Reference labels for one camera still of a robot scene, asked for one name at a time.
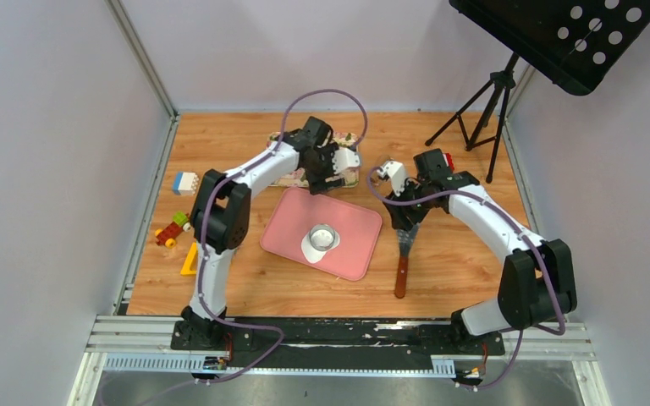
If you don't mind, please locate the floral cutting mat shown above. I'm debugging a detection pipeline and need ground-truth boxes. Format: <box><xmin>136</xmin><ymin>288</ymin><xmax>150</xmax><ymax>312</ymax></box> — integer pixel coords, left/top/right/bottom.
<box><xmin>270</xmin><ymin>132</ymin><xmax>360</xmax><ymax>189</ymax></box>

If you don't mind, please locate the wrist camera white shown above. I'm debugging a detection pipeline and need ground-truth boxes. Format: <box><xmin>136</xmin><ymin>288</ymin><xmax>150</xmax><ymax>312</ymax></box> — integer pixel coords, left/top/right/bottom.
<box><xmin>375</xmin><ymin>160</ymin><xmax>409</xmax><ymax>196</ymax></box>
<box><xmin>332</xmin><ymin>147</ymin><xmax>361</xmax><ymax>173</ymax></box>

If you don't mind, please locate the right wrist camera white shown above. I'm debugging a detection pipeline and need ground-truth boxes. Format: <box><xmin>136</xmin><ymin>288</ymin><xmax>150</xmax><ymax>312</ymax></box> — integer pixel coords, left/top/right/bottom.
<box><xmin>375</xmin><ymin>160</ymin><xmax>409</xmax><ymax>196</ymax></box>

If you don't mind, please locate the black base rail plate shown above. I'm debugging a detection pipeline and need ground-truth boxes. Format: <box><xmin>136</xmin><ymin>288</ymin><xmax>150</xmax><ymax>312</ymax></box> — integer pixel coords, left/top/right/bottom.
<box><xmin>170</xmin><ymin>317</ymin><xmax>505</xmax><ymax>370</ymax></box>

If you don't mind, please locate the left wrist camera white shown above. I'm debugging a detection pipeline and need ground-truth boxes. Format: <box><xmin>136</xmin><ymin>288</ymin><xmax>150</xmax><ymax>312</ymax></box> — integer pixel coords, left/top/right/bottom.
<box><xmin>332</xmin><ymin>147</ymin><xmax>361</xmax><ymax>173</ymax></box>

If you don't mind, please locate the yellow triangular toy block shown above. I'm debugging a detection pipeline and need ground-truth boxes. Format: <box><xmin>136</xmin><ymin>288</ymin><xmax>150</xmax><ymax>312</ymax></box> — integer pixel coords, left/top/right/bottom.
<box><xmin>179</xmin><ymin>242</ymin><xmax>198</xmax><ymax>276</ymax></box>

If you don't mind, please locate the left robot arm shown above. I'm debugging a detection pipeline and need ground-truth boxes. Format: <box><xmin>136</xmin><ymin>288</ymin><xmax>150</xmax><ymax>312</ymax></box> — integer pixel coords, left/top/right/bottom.
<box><xmin>176</xmin><ymin>117</ymin><xmax>344</xmax><ymax>349</ymax></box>

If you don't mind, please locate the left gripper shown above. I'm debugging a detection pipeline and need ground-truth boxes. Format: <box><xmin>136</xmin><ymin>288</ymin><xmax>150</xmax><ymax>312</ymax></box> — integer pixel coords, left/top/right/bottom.
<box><xmin>304</xmin><ymin>143</ymin><xmax>346</xmax><ymax>196</ymax></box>

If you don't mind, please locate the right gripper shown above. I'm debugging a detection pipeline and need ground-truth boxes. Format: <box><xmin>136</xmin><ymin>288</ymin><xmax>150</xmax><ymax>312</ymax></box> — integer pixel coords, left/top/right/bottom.
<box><xmin>383</xmin><ymin>178</ymin><xmax>438</xmax><ymax>232</ymax></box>

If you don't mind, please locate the white dough ball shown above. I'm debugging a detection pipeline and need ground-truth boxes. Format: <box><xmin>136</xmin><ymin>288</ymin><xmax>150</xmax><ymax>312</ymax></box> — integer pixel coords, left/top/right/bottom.
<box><xmin>300</xmin><ymin>224</ymin><xmax>340</xmax><ymax>264</ymax></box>

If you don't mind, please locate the red grid box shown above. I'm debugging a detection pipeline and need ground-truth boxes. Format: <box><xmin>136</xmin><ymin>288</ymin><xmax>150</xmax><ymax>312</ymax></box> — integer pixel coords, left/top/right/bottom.
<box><xmin>443</xmin><ymin>152</ymin><xmax>455</xmax><ymax>173</ymax></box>

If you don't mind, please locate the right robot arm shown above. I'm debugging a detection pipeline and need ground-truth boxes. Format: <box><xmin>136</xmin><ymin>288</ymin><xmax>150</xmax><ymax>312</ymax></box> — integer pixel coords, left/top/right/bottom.
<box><xmin>369</xmin><ymin>149</ymin><xmax>577</xmax><ymax>354</ymax></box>

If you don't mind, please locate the purple cable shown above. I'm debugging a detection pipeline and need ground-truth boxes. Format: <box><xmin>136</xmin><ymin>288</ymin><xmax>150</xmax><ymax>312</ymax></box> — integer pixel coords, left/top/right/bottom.
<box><xmin>365</xmin><ymin>167</ymin><xmax>567</xmax><ymax>392</ymax></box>
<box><xmin>97</xmin><ymin>88</ymin><xmax>370</xmax><ymax>406</ymax></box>

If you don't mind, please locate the red yellow toy piece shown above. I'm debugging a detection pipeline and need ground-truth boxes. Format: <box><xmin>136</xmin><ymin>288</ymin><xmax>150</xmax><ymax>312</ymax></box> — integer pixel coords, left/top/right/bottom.
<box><xmin>154</xmin><ymin>211</ymin><xmax>192</xmax><ymax>249</ymax></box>

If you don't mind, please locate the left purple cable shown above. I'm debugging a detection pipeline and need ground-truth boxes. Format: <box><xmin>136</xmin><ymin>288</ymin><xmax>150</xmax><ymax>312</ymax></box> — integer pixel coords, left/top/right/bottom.
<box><xmin>97</xmin><ymin>88</ymin><xmax>370</xmax><ymax>406</ymax></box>

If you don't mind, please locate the small blue white card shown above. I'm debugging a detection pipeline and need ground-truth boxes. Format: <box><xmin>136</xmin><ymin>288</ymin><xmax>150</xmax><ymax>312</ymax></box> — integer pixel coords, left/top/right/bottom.
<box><xmin>171</xmin><ymin>172</ymin><xmax>200</xmax><ymax>195</ymax></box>

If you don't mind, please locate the pink plastic tray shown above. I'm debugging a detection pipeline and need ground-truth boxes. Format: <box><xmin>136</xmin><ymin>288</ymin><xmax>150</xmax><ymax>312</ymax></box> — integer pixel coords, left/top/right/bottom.
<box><xmin>260</xmin><ymin>188</ymin><xmax>383</xmax><ymax>281</ymax></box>

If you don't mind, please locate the black music stand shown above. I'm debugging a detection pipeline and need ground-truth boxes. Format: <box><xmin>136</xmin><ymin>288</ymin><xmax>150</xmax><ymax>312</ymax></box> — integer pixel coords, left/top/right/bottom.
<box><xmin>425</xmin><ymin>0</ymin><xmax>650</xmax><ymax>182</ymax></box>

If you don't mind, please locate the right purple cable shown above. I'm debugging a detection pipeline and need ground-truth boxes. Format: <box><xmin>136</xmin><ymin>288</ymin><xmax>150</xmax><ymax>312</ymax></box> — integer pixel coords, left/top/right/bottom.
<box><xmin>365</xmin><ymin>167</ymin><xmax>567</xmax><ymax>392</ymax></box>

